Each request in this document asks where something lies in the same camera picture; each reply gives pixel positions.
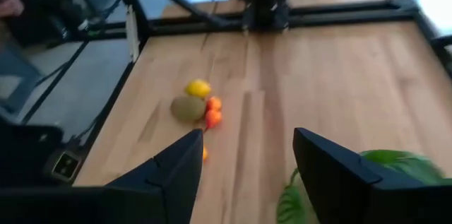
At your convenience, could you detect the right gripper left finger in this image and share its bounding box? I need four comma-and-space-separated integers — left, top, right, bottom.
105, 128, 204, 224

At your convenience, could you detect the black clamp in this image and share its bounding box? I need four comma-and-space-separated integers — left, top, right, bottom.
429, 35, 452, 59

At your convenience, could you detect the small grey socket box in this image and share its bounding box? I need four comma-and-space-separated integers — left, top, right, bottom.
52, 149, 81, 183

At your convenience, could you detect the green artificial potted plant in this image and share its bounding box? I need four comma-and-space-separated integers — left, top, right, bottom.
276, 148, 452, 224

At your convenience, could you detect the yellow lemon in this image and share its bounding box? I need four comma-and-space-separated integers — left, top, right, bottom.
185, 78, 212, 98

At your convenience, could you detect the person's hand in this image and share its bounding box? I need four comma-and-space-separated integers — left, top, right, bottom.
0, 0, 25, 19

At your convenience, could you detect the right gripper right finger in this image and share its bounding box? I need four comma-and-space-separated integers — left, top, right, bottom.
292, 127, 424, 224

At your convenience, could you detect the silver bracket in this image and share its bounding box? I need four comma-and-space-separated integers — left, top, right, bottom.
126, 4, 141, 63

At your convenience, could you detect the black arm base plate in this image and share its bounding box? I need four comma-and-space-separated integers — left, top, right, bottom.
241, 11, 292, 33

